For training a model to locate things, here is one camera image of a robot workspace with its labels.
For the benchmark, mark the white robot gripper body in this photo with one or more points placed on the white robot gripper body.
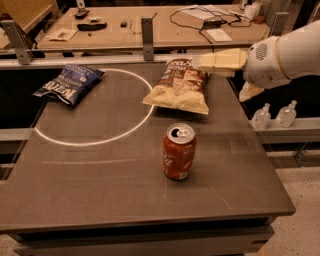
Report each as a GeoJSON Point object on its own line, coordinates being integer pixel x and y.
{"type": "Point", "coordinates": [261, 65]}

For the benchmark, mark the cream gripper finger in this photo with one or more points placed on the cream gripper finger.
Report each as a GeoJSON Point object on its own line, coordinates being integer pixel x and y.
{"type": "Point", "coordinates": [224, 63]}
{"type": "Point", "coordinates": [249, 91]}

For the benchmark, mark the brown sea salt chip bag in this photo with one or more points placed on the brown sea salt chip bag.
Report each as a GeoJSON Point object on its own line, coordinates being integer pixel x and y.
{"type": "Point", "coordinates": [180, 87]}

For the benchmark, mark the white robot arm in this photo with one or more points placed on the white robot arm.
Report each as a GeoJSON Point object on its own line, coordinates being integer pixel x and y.
{"type": "Point", "coordinates": [299, 51]}

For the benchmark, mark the blue Kettle chip bag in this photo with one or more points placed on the blue Kettle chip bag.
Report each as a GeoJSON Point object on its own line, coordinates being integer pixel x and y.
{"type": "Point", "coordinates": [73, 82]}

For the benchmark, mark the white paper sheet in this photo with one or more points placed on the white paper sheet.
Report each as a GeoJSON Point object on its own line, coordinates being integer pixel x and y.
{"type": "Point", "coordinates": [219, 35]}

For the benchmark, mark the clear plastic bottle left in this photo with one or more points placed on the clear plastic bottle left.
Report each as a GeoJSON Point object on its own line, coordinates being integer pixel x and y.
{"type": "Point", "coordinates": [261, 118]}

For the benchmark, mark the clear plastic bottle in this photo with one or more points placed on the clear plastic bottle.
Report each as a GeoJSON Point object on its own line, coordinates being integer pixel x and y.
{"type": "Point", "coordinates": [261, 118]}
{"type": "Point", "coordinates": [286, 115]}

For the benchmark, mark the wooden background desk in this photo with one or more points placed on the wooden background desk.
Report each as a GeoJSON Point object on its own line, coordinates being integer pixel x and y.
{"type": "Point", "coordinates": [172, 29]}

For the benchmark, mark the clear plastic bottle right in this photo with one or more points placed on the clear plastic bottle right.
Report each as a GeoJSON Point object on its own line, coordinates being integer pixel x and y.
{"type": "Point", "coordinates": [286, 115]}

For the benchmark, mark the white papers top right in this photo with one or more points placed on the white papers top right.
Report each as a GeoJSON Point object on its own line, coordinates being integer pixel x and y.
{"type": "Point", "coordinates": [203, 12]}

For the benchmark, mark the red soda can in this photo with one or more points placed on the red soda can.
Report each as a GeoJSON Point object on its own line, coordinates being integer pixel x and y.
{"type": "Point", "coordinates": [179, 146]}

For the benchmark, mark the small black block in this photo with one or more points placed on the small black block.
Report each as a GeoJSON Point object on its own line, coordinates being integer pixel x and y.
{"type": "Point", "coordinates": [123, 24]}

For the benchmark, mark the black tool on desk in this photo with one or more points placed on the black tool on desk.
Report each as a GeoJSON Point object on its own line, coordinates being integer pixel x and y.
{"type": "Point", "coordinates": [91, 27]}

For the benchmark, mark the black handheld device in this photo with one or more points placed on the black handheld device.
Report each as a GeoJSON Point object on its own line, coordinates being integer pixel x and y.
{"type": "Point", "coordinates": [82, 11]}

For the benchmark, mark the small paper note left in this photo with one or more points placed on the small paper note left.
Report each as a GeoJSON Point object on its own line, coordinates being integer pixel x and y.
{"type": "Point", "coordinates": [61, 35]}

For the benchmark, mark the right metal rail bracket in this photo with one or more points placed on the right metal rail bracket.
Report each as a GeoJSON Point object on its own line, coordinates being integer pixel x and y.
{"type": "Point", "coordinates": [278, 23]}

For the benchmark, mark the metal rail bracket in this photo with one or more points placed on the metal rail bracket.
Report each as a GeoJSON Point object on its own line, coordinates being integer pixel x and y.
{"type": "Point", "coordinates": [147, 38]}
{"type": "Point", "coordinates": [15, 35]}
{"type": "Point", "coordinates": [278, 23]}

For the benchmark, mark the middle metal rail bracket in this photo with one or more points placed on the middle metal rail bracket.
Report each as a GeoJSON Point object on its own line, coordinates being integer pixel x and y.
{"type": "Point", "coordinates": [147, 38]}

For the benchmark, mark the left metal rail bracket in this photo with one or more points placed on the left metal rail bracket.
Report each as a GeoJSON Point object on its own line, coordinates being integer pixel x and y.
{"type": "Point", "coordinates": [15, 35]}

